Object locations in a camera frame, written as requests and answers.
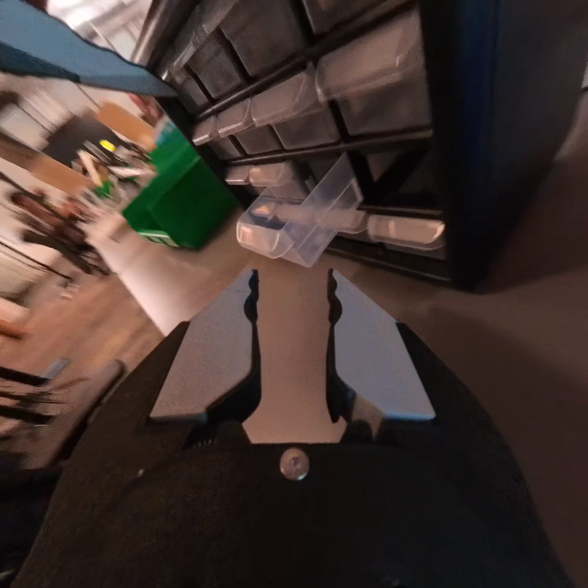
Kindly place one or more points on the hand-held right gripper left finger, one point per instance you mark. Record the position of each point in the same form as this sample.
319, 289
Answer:
211, 358

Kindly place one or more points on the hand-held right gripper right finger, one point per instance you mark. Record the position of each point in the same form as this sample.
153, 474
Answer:
376, 367

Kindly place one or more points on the green plastic bin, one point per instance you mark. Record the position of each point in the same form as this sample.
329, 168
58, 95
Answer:
183, 206

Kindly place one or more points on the clear plastic drawer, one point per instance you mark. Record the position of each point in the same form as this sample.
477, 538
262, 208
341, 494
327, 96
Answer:
303, 225

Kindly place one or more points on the black drawer cabinet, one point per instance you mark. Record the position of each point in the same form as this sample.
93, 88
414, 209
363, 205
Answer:
482, 138

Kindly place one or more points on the grid of clear drawers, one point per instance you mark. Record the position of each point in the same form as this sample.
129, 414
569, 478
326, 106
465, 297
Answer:
367, 82

